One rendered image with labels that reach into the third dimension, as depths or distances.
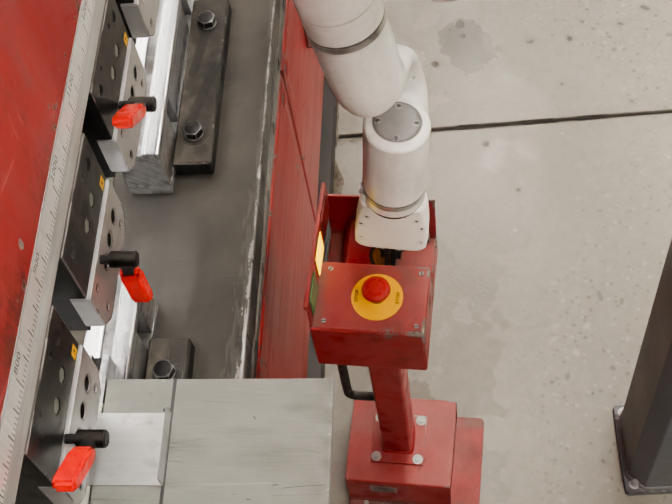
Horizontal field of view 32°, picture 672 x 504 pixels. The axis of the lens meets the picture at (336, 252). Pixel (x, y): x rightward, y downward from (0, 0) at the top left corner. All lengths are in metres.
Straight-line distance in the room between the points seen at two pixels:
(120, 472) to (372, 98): 0.50
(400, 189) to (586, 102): 1.34
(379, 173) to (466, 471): 0.99
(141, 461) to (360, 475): 0.94
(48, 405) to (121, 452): 0.23
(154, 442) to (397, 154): 0.44
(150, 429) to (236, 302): 0.27
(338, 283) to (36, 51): 0.67
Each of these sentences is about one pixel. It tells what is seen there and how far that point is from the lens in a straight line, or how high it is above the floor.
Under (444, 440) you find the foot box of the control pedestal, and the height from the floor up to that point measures 0.12.
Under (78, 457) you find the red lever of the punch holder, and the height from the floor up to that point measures 1.22.
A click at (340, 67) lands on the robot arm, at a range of 1.30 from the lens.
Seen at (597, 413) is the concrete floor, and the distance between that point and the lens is 2.41.
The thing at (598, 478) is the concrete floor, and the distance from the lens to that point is 2.37.
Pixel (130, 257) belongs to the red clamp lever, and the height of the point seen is 1.17.
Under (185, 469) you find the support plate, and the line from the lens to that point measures 1.33.
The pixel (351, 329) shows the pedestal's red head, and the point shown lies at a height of 0.78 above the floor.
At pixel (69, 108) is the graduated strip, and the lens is 1.21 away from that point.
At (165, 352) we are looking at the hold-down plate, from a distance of 1.50.
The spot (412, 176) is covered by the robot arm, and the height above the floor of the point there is 0.99.
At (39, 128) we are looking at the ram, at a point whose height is 1.37.
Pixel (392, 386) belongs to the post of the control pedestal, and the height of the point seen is 0.43.
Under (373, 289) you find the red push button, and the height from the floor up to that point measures 0.81.
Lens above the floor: 2.22
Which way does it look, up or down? 59 degrees down
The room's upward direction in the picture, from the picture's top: 11 degrees counter-clockwise
